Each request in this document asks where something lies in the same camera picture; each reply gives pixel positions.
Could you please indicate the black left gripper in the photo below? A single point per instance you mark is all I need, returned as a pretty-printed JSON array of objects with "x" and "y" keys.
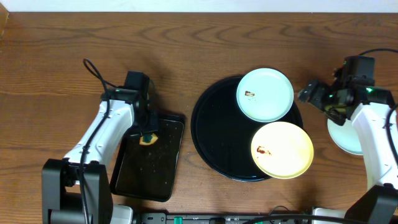
[{"x": 148, "y": 125}]

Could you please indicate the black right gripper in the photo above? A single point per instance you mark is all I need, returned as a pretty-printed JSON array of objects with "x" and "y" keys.
[{"x": 313, "y": 94}]

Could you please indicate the green and yellow sponge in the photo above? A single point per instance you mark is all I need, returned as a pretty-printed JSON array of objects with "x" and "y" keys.
[{"x": 148, "y": 139}]

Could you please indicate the black rectangular tray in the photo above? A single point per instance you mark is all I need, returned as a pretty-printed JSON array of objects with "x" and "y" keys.
[{"x": 148, "y": 172}]

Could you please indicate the light green plate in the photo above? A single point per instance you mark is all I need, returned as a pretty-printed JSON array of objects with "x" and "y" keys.
[{"x": 345, "y": 137}]

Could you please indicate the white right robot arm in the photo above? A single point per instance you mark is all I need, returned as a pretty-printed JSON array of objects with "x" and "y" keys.
[{"x": 372, "y": 113}]

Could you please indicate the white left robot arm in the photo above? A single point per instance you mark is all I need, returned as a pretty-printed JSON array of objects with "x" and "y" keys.
[{"x": 76, "y": 189}]

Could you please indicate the black round tray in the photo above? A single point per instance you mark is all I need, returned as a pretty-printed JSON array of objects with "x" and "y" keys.
[{"x": 222, "y": 133}]

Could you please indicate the green plate with stain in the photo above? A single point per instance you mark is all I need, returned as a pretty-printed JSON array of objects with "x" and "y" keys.
[{"x": 265, "y": 95}]

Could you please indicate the yellow plate with stain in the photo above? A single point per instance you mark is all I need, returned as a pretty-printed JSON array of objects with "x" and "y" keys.
[{"x": 282, "y": 150}]

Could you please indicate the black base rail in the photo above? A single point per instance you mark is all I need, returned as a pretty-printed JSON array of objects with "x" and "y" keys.
[{"x": 199, "y": 218}]

